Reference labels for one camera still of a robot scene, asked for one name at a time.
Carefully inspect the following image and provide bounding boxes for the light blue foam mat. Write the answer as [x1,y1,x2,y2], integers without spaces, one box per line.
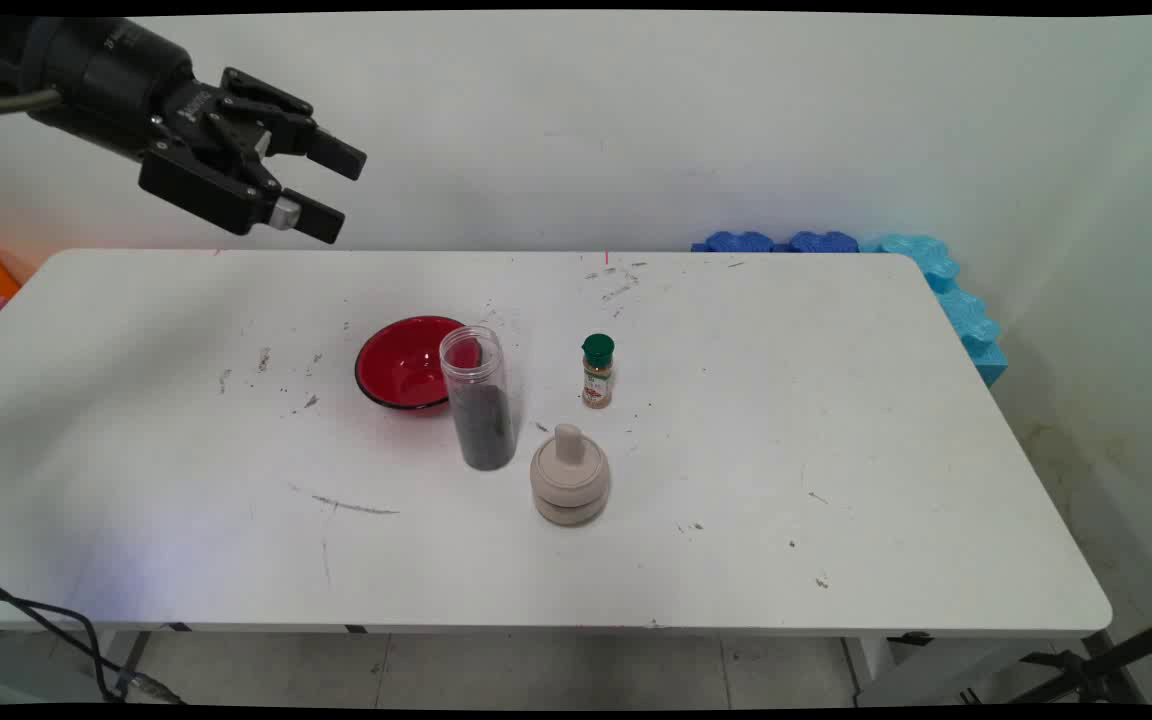
[857,234,1009,388]

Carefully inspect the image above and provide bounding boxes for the clear plastic jar black grains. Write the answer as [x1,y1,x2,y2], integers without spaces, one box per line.
[439,325,518,472]

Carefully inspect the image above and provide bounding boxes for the red bowl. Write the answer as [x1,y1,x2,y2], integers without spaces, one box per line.
[354,316,482,413]

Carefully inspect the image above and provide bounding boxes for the black floor cable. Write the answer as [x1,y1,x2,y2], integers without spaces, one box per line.
[0,568,187,704]

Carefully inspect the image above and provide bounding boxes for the black tripod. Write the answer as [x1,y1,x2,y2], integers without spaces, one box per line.
[961,608,1152,706]

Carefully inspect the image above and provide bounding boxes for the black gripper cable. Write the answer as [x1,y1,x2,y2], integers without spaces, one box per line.
[0,86,62,121]

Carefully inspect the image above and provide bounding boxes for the white table leg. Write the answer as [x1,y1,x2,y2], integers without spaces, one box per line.
[841,636,1087,707]
[91,630,152,701]

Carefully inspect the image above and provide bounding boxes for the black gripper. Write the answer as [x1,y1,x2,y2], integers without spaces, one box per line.
[0,15,368,245]

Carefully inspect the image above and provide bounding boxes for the spice bottle green cap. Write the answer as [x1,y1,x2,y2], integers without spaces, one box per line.
[581,334,616,410]

